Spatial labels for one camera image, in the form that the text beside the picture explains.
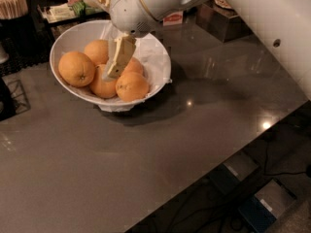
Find grey floor box far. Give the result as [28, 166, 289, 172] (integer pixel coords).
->
[209, 152, 259, 195]

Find white bowl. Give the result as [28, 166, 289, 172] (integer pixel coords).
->
[49, 19, 172, 108]

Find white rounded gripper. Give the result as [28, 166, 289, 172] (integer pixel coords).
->
[84, 0, 207, 82]

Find white paper liner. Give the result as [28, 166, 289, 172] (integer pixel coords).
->
[99, 34, 172, 113]

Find black tea bag rack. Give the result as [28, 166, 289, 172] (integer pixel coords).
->
[37, 0, 108, 33]

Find wooden stirrer sticks cup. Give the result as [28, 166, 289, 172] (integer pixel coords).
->
[0, 0, 28, 19]

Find orange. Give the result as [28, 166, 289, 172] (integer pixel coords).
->
[89, 64, 117, 99]
[58, 51, 96, 87]
[84, 40, 108, 65]
[122, 57, 144, 75]
[116, 72, 150, 102]

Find black wire rack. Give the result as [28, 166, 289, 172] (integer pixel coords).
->
[0, 78, 31, 121]

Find grey floor box near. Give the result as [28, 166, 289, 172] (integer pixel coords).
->
[238, 179, 296, 233]

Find grey floor box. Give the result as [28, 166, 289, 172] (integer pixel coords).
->
[209, 152, 259, 195]
[238, 179, 296, 233]

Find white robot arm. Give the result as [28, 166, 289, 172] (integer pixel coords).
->
[91, 0, 311, 99]

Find pink sign card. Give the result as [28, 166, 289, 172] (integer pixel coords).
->
[163, 12, 183, 26]

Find glass cereal jar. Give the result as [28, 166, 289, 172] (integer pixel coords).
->
[214, 0, 232, 10]

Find green tea bag packets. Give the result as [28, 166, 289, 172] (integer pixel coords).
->
[72, 0, 96, 17]

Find metal box stand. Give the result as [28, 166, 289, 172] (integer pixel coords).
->
[196, 0, 253, 43]

